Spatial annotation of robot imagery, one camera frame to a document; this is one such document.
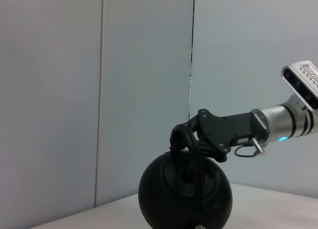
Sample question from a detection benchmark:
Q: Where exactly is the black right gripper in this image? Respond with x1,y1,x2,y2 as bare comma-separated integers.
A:
184,108,270,163

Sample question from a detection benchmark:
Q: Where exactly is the black round teapot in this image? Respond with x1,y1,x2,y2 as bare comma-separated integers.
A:
138,123,234,229

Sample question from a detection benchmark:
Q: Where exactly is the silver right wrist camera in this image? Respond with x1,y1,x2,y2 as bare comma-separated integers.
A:
281,61,318,112

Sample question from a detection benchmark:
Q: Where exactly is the grey gripper cable with connector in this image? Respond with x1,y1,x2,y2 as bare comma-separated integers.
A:
234,137,266,158

